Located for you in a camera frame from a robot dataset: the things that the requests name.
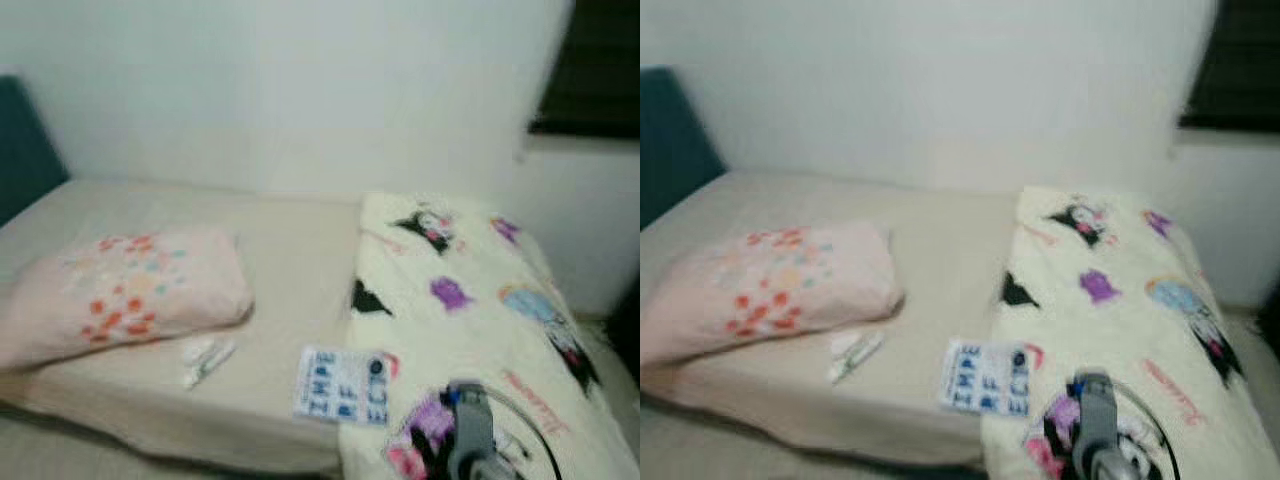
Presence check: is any pink pillow with orange print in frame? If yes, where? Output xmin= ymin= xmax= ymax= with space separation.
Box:
xmin=0 ymin=228 xmax=254 ymax=374
xmin=640 ymin=220 xmax=905 ymax=367

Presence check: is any white book with blue lettering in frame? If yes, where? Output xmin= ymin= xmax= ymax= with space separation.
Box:
xmin=938 ymin=338 xmax=1034 ymax=420
xmin=294 ymin=345 xmax=394 ymax=428

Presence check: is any teal fabric headboard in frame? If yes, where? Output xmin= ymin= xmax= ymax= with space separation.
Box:
xmin=0 ymin=75 xmax=70 ymax=227
xmin=640 ymin=66 xmax=728 ymax=230

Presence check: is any cream cartoon print blanket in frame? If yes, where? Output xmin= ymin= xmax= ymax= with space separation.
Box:
xmin=338 ymin=191 xmax=640 ymax=480
xmin=980 ymin=185 xmax=1280 ymax=480

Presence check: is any cream sheeted bed mattress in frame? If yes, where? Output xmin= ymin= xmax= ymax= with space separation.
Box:
xmin=0 ymin=178 xmax=401 ymax=477
xmin=640 ymin=170 xmax=1023 ymax=471

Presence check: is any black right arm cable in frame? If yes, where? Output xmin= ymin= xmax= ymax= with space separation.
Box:
xmin=480 ymin=384 xmax=564 ymax=480
xmin=1105 ymin=374 xmax=1184 ymax=480

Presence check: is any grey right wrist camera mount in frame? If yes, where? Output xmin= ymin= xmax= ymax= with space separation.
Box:
xmin=446 ymin=380 xmax=499 ymax=480
xmin=1072 ymin=368 xmax=1130 ymax=480

